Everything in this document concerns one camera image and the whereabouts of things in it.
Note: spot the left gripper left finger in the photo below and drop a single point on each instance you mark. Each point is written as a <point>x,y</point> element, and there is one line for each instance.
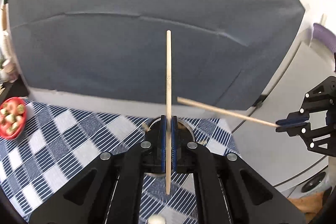
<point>109,188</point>

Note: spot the white ceramic spoon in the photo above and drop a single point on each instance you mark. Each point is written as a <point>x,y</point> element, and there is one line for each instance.
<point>156,219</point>

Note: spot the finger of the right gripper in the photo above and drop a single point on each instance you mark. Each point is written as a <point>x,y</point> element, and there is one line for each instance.
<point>291,129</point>
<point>294,118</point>

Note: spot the black utensil holder cup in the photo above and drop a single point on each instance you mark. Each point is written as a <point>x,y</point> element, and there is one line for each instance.
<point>187,129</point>

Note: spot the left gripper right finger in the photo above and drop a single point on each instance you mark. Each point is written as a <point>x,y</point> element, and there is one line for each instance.
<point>227,189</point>

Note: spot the red fruit bowl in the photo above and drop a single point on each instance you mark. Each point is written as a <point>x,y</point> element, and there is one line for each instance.
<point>13,118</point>

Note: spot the blue patterned tablecloth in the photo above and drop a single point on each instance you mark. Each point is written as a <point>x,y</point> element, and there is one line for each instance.
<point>58,142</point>

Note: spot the grey backdrop cloth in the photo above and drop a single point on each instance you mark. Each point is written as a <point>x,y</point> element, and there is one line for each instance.
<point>224,51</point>

